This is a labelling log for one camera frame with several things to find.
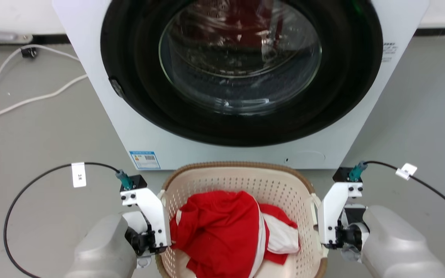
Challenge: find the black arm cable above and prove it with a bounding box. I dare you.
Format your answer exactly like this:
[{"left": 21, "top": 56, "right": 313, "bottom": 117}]
[
  {"left": 363, "top": 160, "right": 445, "bottom": 278},
  {"left": 3, "top": 162, "right": 121, "bottom": 278}
]

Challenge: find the white left cable tag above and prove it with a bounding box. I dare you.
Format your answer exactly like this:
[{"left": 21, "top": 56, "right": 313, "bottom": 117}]
[{"left": 71, "top": 162, "right": 87, "bottom": 188}]

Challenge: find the red laundry inside drum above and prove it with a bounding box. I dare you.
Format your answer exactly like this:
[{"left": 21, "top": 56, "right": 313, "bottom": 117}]
[{"left": 221, "top": 0, "right": 285, "bottom": 49}]

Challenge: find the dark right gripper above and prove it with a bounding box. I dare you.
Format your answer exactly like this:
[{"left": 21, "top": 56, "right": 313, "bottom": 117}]
[{"left": 334, "top": 205, "right": 370, "bottom": 263}]

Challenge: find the white cable tag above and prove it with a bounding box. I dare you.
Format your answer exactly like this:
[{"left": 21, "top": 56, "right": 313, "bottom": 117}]
[
  {"left": 395, "top": 163, "right": 418, "bottom": 181},
  {"left": 71, "top": 162, "right": 87, "bottom": 188}
]

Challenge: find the black round washer door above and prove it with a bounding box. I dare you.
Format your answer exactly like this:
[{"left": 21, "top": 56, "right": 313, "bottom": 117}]
[{"left": 100, "top": 0, "right": 384, "bottom": 147}]

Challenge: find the blue energy label sticker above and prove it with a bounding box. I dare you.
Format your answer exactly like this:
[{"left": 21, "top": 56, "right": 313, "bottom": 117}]
[{"left": 129, "top": 151, "right": 161, "bottom": 171}]

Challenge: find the short white floor cable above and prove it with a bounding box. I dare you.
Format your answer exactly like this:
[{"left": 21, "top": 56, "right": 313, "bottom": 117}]
[{"left": 0, "top": 74, "right": 88, "bottom": 124}]

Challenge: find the white front-load washing machine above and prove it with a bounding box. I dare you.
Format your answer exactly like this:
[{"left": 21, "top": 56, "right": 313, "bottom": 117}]
[{"left": 52, "top": 0, "right": 430, "bottom": 171}]

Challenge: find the teal left cable connector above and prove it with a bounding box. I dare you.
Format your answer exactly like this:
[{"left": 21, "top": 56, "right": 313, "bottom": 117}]
[{"left": 115, "top": 169, "right": 134, "bottom": 191}]

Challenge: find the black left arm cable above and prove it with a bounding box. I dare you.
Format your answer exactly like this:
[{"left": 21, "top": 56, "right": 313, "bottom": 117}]
[{"left": 3, "top": 162, "right": 121, "bottom": 278}]

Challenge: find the red garment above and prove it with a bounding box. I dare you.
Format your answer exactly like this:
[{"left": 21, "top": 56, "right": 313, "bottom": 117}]
[{"left": 170, "top": 190, "right": 299, "bottom": 278}]

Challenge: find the printed text label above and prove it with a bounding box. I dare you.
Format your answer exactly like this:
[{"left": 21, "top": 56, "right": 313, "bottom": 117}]
[{"left": 381, "top": 41, "right": 399, "bottom": 63}]

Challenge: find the white right cable tag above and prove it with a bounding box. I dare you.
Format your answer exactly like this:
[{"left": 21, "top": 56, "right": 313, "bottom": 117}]
[{"left": 395, "top": 163, "right": 418, "bottom": 181}]

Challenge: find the beige perforated laundry basket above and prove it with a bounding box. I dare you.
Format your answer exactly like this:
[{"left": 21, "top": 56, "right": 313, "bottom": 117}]
[{"left": 155, "top": 161, "right": 328, "bottom": 278}]

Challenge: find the white garment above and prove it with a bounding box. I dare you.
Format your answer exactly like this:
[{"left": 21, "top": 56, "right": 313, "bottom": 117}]
[{"left": 262, "top": 212, "right": 301, "bottom": 255}]

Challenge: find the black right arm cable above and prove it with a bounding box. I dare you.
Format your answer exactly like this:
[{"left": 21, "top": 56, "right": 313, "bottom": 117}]
[{"left": 363, "top": 160, "right": 445, "bottom": 278}]

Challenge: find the teal right cable connector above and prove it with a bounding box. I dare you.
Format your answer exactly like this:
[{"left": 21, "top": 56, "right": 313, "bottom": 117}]
[{"left": 348, "top": 161, "right": 369, "bottom": 182}]

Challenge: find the teal cable connector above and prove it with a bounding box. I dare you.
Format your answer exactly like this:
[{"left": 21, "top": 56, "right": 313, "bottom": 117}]
[
  {"left": 348, "top": 161, "right": 369, "bottom": 182},
  {"left": 115, "top": 169, "right": 134, "bottom": 191}
]

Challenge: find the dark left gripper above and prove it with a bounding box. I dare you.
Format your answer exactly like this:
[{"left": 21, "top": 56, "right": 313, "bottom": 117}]
[{"left": 125, "top": 222, "right": 169, "bottom": 258}]

